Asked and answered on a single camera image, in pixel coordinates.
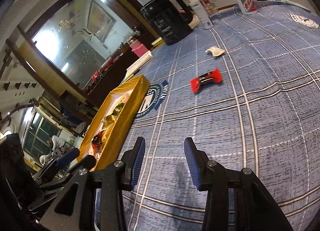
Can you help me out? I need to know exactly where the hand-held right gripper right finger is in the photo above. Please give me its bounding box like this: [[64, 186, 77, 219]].
[[184, 137, 294, 231]]

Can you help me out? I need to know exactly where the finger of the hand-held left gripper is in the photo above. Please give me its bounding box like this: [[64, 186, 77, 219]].
[[32, 148, 80, 181], [37, 155, 97, 192]]

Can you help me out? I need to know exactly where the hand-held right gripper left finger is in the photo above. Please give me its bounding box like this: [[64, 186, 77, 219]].
[[40, 136, 146, 231]]

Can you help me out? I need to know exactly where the gold green snack packet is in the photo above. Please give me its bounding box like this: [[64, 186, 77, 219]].
[[101, 114, 118, 125]]

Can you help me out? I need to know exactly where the gold box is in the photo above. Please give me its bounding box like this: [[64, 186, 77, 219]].
[[76, 74, 150, 171]]

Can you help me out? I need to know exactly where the red black snack packet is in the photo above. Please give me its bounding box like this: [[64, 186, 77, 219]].
[[190, 68, 223, 93]]

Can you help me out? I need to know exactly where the small beige snack packet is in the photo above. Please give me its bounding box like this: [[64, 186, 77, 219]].
[[205, 46, 227, 58]]

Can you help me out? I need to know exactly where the white flat box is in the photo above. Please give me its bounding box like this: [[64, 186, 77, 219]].
[[124, 51, 153, 81]]

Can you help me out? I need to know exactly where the etched glass screen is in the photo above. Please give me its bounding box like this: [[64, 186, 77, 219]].
[[31, 0, 135, 89]]

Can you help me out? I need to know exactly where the pink water bottle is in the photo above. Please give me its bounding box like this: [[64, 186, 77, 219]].
[[129, 39, 148, 58]]

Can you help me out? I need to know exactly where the black electric kettle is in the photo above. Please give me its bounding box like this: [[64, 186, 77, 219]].
[[140, 0, 194, 46]]

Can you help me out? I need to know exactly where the white spray bottle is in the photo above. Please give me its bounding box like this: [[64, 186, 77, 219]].
[[185, 0, 213, 30]]

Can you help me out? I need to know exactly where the clear glass bottle red cap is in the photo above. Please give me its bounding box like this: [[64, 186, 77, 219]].
[[200, 0, 218, 16]]

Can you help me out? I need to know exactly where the framed wall picture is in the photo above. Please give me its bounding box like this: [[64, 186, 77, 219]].
[[87, 0, 117, 44]]

